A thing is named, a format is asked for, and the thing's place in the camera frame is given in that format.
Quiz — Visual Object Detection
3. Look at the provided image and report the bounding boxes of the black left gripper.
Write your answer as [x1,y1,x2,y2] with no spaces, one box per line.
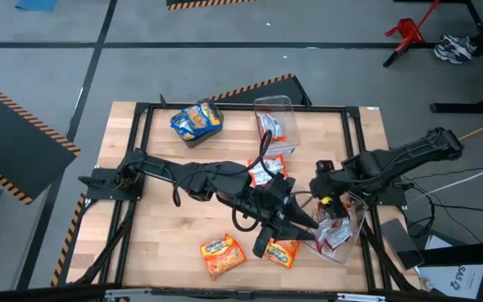
[247,171,320,259]

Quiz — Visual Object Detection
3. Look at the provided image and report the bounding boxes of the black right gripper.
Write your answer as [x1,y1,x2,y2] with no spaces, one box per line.
[310,159,352,220]

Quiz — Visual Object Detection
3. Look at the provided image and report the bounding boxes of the orange Maruchan ramen packet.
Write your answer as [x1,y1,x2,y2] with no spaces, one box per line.
[199,233,248,281]
[263,237,302,269]
[256,112,288,143]
[247,154,288,189]

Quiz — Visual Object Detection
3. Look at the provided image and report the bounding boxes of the blue Maruchan ramen packet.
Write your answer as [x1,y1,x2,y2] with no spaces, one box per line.
[182,102,225,131]
[169,112,199,142]

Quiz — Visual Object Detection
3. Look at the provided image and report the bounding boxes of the clear plastic bin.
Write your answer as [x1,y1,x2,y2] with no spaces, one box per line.
[302,190,368,266]
[252,95,302,157]

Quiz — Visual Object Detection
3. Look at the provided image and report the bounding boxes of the black flat tablet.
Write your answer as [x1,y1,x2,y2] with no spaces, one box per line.
[379,217,426,271]

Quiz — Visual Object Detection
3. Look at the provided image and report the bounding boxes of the dark grey plastic bin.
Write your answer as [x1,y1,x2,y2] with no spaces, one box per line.
[169,98,226,149]

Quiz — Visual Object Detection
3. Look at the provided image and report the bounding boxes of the black hazard-striped floor mat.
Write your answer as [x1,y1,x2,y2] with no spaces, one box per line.
[165,0,263,12]
[0,73,82,206]
[210,73,313,107]
[50,191,87,289]

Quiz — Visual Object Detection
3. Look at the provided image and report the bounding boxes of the white printed sheet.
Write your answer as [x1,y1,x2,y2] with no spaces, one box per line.
[417,234,483,300]

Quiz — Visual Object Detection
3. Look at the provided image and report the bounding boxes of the person's shoe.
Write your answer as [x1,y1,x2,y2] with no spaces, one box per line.
[433,40,465,65]
[442,34,478,56]

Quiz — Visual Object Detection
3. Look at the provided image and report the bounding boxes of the red metal stand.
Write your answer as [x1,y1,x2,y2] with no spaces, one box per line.
[383,0,443,54]

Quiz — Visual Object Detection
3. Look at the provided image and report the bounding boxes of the blue floor mat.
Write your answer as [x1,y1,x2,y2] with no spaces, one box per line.
[13,0,60,13]

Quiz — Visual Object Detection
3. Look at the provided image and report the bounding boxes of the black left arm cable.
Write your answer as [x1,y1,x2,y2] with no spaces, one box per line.
[172,129,274,234]

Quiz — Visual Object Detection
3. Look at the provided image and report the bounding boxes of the black camera mount rail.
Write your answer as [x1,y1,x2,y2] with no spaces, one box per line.
[0,284,483,302]

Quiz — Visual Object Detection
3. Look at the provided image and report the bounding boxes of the black floor cable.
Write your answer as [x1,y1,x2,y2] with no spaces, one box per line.
[400,164,483,182]
[404,184,483,240]

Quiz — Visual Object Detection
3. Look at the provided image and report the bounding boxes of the black aluminium table frame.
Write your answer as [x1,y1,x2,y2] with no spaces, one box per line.
[73,94,418,294]

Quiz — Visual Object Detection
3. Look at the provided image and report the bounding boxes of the white cable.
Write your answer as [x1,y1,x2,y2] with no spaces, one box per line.
[413,157,483,200]

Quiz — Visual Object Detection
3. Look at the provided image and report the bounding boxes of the black metal stand frame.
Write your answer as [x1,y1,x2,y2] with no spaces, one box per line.
[419,241,483,302]
[382,0,483,115]

